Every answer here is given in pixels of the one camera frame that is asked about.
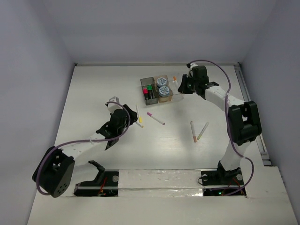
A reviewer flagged black pink highlighter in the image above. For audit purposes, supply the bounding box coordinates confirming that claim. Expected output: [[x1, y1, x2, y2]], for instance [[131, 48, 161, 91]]
[[143, 88, 149, 101]]

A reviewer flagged long yellow-capped white marker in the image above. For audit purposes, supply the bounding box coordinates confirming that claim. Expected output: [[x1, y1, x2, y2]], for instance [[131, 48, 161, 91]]
[[135, 104, 142, 123]]

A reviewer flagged blue-lidded round jar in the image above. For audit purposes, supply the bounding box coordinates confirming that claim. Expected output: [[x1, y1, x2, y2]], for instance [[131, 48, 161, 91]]
[[156, 76, 168, 88], [158, 86, 170, 98]]

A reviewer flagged orange-capped white marker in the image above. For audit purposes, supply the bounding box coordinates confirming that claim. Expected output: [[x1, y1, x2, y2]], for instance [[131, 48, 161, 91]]
[[173, 76, 179, 88]]

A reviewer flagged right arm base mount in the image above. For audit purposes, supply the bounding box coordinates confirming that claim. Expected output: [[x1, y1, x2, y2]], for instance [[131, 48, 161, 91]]
[[197, 169, 246, 196]]

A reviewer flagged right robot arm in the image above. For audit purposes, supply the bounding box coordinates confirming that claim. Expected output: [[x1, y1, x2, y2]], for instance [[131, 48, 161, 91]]
[[178, 63, 262, 184]]

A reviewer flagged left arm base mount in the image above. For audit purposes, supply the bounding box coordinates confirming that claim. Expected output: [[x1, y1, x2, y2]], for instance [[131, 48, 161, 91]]
[[74, 171, 119, 197]]

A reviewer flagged smoky grey plastic bin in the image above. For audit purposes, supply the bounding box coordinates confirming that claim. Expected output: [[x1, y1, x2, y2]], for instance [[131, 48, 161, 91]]
[[140, 77, 158, 105]]

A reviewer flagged black green highlighter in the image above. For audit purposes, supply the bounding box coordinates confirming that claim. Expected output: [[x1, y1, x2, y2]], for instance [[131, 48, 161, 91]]
[[147, 85, 154, 99]]

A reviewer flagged purple-capped white marker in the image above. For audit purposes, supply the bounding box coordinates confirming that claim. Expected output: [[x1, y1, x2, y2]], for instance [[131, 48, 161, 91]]
[[147, 112, 165, 125]]

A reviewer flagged clear plastic bin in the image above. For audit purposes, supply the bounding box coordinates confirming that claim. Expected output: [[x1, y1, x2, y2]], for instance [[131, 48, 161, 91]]
[[167, 75, 184, 102]]

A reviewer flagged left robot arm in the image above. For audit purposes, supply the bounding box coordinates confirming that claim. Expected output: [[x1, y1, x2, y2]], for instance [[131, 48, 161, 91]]
[[32, 101, 138, 198]]

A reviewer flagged peach-capped white marker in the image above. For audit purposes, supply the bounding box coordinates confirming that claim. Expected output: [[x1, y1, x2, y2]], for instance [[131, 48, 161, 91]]
[[190, 121, 197, 143]]

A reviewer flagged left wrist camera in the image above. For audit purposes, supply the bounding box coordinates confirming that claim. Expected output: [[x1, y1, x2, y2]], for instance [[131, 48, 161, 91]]
[[105, 97, 122, 114]]

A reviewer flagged pale yellow white marker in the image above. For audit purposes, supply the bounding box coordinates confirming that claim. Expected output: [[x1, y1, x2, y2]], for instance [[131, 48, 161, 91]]
[[197, 122, 209, 140]]

